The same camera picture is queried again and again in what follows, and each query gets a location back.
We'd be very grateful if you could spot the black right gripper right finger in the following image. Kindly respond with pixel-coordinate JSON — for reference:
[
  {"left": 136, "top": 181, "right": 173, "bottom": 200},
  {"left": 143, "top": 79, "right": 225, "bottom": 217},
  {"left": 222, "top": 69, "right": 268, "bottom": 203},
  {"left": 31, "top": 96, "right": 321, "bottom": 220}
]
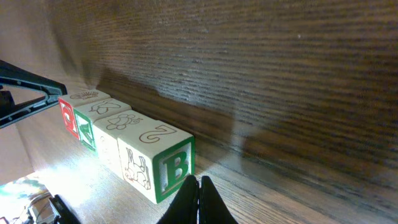
[{"left": 199, "top": 175, "right": 238, "bottom": 224}]

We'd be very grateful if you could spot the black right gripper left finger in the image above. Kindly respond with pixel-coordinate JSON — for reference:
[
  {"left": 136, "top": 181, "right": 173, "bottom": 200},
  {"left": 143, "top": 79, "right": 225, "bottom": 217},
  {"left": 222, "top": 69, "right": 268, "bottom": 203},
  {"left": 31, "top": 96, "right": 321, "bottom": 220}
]
[{"left": 157, "top": 175, "right": 200, "bottom": 224}]

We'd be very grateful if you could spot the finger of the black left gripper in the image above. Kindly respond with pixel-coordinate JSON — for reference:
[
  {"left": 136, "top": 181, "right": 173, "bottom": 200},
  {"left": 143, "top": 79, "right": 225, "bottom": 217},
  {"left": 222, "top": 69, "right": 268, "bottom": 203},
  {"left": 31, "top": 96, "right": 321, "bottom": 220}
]
[{"left": 1, "top": 60, "right": 67, "bottom": 128}]

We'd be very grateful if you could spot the wooden block with animal drawing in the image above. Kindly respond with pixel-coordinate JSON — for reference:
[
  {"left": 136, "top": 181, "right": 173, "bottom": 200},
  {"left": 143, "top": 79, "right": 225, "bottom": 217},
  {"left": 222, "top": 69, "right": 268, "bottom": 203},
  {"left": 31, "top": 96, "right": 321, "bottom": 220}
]
[{"left": 118, "top": 120, "right": 195, "bottom": 204}]

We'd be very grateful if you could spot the wooden block red Q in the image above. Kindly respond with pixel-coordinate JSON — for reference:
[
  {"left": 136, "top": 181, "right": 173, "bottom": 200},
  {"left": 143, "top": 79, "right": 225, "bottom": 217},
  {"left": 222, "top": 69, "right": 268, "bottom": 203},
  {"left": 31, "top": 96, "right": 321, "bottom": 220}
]
[{"left": 58, "top": 89, "right": 111, "bottom": 141}]

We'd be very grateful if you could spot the wooden block green V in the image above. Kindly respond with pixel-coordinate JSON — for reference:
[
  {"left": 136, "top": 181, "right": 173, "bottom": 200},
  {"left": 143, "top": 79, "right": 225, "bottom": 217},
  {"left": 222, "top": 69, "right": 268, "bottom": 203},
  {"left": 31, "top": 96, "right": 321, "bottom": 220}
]
[{"left": 73, "top": 98, "right": 131, "bottom": 154}]

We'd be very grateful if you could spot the wooden block number 8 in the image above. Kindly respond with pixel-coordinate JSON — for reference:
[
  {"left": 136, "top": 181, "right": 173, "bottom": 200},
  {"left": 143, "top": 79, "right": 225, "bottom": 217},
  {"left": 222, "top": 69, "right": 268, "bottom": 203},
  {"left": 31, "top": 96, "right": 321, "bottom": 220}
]
[{"left": 93, "top": 110, "right": 154, "bottom": 180}]

